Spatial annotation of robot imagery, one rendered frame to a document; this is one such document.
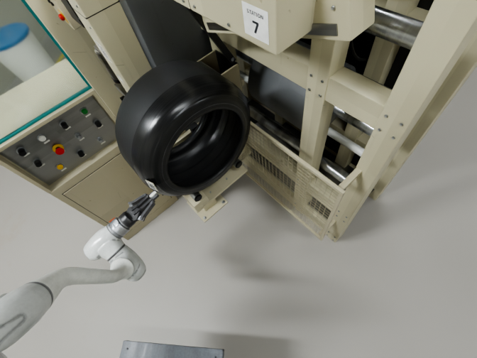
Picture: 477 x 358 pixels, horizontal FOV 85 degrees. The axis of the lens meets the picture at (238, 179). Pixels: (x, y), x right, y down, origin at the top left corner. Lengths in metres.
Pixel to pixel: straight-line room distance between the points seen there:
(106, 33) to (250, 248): 1.67
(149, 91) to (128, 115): 0.12
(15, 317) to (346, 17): 1.05
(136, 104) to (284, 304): 1.62
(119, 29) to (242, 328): 1.85
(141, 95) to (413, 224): 2.09
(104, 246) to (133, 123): 0.59
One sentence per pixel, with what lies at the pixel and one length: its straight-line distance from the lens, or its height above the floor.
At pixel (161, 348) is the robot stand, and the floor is 0.65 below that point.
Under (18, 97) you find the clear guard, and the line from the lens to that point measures 1.52.
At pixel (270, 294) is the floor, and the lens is 2.08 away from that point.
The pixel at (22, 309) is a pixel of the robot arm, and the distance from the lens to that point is 0.90.
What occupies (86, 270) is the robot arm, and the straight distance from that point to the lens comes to 1.14.
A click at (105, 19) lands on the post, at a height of 1.63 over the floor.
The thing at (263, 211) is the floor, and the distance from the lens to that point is 2.25.
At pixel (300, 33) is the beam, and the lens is 0.79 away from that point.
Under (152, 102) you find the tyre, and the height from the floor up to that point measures 1.46.
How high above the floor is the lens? 2.07
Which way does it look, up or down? 59 degrees down
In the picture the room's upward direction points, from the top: 15 degrees counter-clockwise
